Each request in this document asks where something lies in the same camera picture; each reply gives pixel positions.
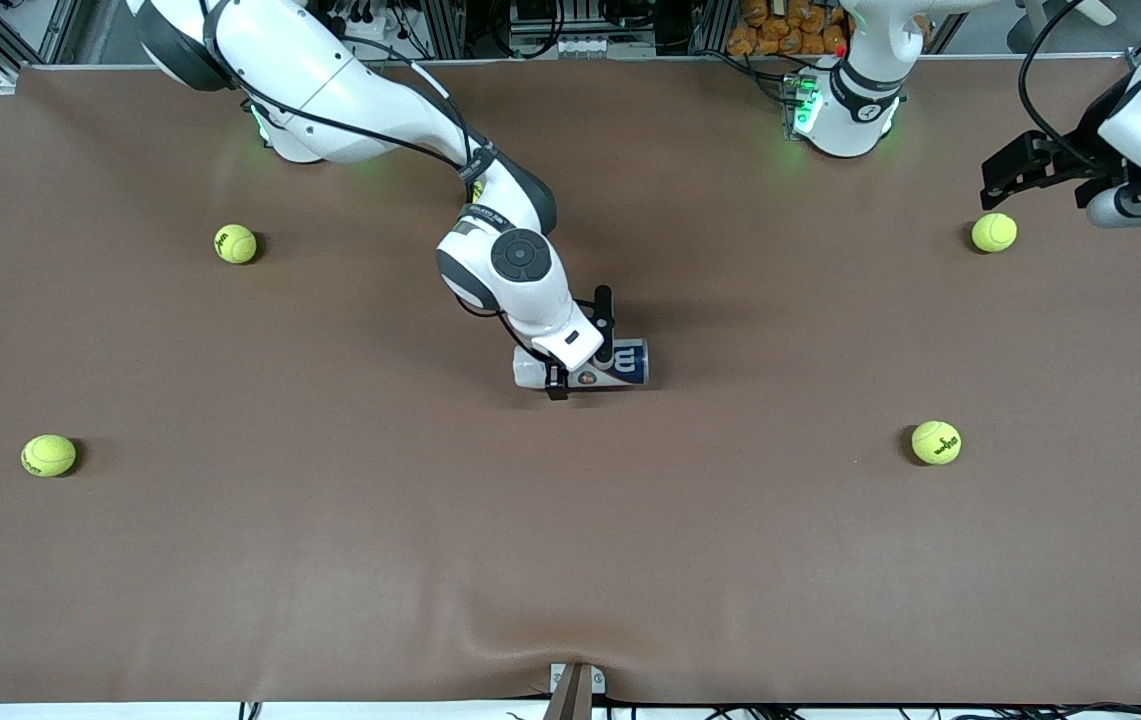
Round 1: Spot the white connector block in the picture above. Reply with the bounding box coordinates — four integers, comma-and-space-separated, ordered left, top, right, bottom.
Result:
513, 35, 613, 59

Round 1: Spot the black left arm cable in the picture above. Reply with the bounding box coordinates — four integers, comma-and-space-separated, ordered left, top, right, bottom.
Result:
1018, 0, 1091, 156

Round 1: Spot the bag of orange items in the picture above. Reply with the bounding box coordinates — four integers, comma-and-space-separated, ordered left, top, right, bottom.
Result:
727, 0, 851, 57

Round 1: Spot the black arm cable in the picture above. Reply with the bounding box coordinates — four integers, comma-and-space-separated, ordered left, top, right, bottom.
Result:
1018, 0, 1091, 156
200, 0, 491, 176

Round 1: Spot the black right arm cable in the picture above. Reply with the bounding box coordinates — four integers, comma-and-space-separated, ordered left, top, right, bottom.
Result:
200, 0, 491, 176

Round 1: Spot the aluminium frame rail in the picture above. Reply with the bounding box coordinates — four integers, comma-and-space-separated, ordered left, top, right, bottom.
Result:
420, 0, 471, 59
0, 0, 86, 86
690, 0, 731, 56

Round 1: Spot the brown table mat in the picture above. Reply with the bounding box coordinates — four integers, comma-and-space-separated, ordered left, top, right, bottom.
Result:
0, 58, 1141, 706

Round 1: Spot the metal clamp bracket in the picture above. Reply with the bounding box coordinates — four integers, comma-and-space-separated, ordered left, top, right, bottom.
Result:
542, 662, 607, 720

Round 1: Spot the white blue tennis ball can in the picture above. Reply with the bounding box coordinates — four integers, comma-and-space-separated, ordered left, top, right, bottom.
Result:
513, 338, 650, 392

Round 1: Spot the white power strip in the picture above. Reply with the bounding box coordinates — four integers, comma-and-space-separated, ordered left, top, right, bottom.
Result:
322, 0, 393, 43

